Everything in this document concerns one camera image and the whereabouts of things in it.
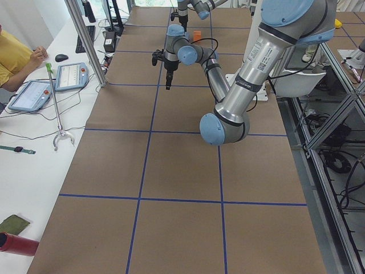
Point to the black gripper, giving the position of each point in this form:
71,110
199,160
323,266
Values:
170,66
182,17

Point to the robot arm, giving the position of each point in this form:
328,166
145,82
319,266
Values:
283,24
203,10

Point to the orange foam block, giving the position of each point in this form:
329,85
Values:
196,35

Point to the black power adapter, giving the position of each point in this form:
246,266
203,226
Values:
109,41

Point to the far teach pendant tablet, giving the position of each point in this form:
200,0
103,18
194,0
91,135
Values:
71,76

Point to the teach pendant tablet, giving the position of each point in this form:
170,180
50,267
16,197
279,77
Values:
32,97
71,76

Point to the black computer mouse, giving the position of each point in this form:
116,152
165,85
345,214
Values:
61,57

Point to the white chair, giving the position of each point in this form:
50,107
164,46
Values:
296,85

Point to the metal reacher grabber tool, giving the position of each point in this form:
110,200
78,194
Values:
61,134

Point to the near teach pendant tablet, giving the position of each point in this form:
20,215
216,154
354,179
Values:
32,97

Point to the person in yellow shirt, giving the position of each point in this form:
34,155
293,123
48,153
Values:
18,61

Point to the red cylinder bottle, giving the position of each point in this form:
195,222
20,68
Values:
18,245

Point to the aluminium frame post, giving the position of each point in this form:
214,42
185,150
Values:
81,29

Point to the aluminium frame rail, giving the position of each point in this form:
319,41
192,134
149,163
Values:
329,124

